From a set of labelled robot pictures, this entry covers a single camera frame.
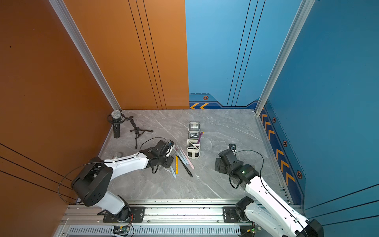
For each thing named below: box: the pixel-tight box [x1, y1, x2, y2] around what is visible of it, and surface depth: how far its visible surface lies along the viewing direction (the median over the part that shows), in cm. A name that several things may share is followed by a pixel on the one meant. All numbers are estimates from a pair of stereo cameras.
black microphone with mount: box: [107, 109, 126, 139], surface depth 88 cm
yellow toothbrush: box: [175, 155, 179, 175], surface depth 92 cm
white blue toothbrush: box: [169, 164, 177, 179], surface depth 89 cm
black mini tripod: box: [124, 115, 154, 149], surface depth 101 cm
